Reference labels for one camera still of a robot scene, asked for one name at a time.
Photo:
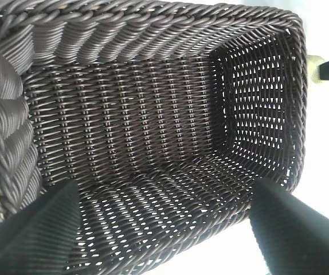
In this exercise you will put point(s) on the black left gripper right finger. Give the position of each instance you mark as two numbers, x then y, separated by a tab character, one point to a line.
299	235

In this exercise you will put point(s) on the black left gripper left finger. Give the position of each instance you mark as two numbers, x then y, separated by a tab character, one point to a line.
29	237

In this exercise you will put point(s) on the pale yellow round fruit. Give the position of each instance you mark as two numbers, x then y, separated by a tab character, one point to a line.
313	66

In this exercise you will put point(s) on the dark brown woven basket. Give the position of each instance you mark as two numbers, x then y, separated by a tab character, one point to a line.
138	114

